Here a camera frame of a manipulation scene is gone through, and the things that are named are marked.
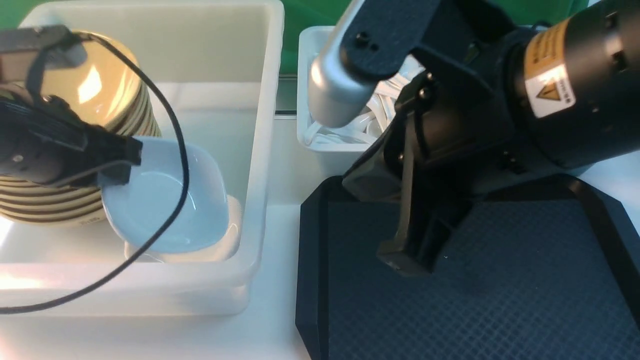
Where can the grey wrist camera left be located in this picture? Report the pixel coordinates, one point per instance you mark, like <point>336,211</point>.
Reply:
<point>54,46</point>

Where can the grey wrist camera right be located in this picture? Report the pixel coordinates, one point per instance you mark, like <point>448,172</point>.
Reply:
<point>369,44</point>

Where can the black serving tray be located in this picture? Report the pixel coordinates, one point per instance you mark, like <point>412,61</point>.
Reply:
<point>519,281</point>

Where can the tan noodle bowl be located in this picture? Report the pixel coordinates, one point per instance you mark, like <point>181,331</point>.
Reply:
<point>103,91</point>

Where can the white square dish in tub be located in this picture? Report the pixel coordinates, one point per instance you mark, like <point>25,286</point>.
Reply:
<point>218,252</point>

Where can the white square dish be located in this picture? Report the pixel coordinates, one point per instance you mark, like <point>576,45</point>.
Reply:
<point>218,252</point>
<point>138,209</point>

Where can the pile of white spoons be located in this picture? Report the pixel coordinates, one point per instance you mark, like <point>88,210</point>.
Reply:
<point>376,116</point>

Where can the white spoon bin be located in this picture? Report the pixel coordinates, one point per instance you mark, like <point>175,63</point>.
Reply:
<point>334,158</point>

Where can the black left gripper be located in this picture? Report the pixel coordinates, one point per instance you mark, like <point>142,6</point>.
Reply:
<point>51,147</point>

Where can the green backdrop cloth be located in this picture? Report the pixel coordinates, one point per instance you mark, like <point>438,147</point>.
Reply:
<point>303,14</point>

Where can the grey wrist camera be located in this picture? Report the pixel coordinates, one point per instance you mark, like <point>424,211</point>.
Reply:
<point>54,46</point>
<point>369,44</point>

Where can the large white plastic tub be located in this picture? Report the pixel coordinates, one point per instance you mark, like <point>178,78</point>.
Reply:
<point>217,63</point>

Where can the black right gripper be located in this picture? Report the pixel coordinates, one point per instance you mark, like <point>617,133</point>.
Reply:
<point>454,108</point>

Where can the stack of tan bowls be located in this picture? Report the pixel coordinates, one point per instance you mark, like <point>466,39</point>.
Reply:
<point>25,202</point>

